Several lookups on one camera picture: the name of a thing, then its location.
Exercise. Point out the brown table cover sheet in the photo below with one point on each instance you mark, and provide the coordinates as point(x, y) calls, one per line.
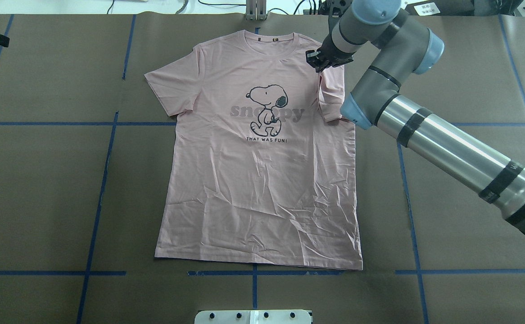
point(85, 158)

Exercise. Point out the white mounting plate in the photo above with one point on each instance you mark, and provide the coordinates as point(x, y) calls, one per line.
point(287, 316)

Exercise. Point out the pink Snoopy t-shirt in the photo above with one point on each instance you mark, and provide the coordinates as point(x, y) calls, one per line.
point(263, 167)

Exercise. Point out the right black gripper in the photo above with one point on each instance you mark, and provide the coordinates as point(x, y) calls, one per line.
point(333, 56)

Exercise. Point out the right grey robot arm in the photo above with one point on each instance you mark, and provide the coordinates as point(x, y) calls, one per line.
point(408, 47)

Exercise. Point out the black power box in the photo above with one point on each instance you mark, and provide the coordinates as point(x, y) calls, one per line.
point(438, 7)

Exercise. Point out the aluminium frame post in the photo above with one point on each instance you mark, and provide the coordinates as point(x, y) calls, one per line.
point(256, 10)

